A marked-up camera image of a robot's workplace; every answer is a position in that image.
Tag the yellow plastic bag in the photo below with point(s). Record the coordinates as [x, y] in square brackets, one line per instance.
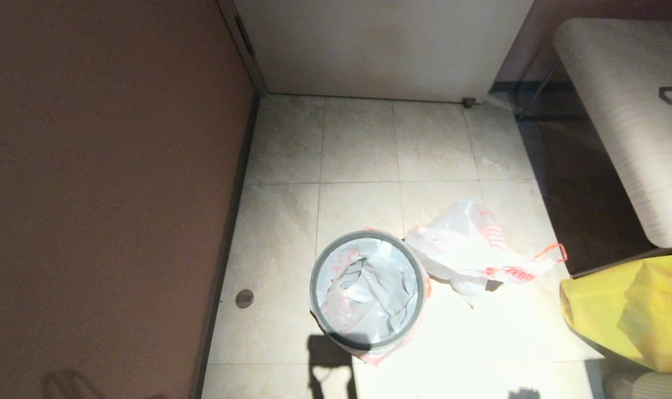
[629, 316]

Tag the beige woodgrain table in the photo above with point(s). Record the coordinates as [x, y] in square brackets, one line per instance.
[635, 111]

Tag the white red-printed trash bag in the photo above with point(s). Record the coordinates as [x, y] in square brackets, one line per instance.
[468, 249]

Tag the white door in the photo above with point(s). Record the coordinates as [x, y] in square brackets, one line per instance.
[380, 50]

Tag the cream ribbed cylinder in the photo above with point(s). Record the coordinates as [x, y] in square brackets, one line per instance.
[646, 387]

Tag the grey door frame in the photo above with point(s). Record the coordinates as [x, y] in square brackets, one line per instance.
[244, 44]

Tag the small metal door stopper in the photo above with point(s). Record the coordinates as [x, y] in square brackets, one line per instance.
[468, 102]

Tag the white plastic bag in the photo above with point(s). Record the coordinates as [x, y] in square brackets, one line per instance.
[369, 288]

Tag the thin metal table leg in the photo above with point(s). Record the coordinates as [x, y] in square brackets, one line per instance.
[538, 88]

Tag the round brown floor drain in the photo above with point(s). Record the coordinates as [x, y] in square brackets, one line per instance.
[244, 298]

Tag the dark baseboard strip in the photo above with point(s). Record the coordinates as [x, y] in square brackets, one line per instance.
[230, 233]

